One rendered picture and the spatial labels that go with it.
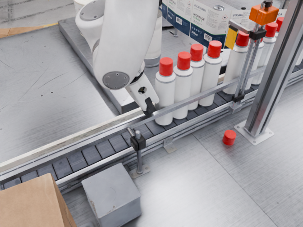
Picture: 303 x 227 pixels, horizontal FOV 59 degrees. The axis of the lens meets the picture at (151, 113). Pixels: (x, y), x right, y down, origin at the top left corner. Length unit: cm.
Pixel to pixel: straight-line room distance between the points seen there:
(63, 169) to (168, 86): 33
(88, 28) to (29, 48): 82
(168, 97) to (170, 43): 47
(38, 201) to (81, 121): 51
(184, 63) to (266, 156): 36
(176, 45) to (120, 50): 70
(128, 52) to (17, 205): 26
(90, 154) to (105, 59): 34
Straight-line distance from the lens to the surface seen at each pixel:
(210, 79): 76
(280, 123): 93
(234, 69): 83
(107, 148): 72
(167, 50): 108
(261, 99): 78
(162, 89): 67
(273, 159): 82
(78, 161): 71
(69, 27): 129
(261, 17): 66
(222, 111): 87
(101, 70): 45
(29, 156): 72
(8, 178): 64
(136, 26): 42
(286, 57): 68
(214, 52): 72
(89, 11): 51
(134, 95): 60
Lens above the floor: 144
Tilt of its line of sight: 45 degrees down
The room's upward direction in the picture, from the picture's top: straight up
